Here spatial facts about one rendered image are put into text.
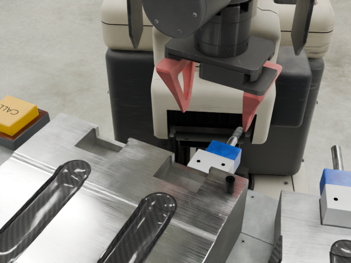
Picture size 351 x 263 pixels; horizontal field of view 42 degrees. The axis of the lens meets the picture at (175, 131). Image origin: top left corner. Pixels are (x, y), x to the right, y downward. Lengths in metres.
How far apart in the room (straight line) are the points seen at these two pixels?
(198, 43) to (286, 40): 0.64
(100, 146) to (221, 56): 0.21
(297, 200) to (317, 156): 1.38
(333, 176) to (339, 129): 1.53
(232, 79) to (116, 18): 0.66
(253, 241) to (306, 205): 0.08
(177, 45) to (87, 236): 0.21
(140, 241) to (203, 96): 0.40
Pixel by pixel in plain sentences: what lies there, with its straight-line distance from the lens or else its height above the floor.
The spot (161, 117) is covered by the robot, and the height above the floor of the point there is 0.72.
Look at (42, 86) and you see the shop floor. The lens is 2.32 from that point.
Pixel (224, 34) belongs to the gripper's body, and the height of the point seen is 1.04.
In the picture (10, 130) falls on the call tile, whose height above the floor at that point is 0.83.
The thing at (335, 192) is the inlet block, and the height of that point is 0.88.
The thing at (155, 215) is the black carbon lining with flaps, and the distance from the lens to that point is 0.48.
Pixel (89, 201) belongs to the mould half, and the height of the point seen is 0.89.
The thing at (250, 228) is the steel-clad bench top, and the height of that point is 0.80.
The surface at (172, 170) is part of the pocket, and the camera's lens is 0.55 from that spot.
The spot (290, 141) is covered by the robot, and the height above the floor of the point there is 0.44.
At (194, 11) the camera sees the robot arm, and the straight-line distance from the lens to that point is 0.37.
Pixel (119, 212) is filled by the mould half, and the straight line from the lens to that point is 0.48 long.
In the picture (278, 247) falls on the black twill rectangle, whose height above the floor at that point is 0.86.
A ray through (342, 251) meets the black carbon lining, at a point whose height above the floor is 0.85.
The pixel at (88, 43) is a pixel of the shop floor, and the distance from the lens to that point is 2.64.
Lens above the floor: 1.25
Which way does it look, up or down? 40 degrees down
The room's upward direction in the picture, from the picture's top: straight up
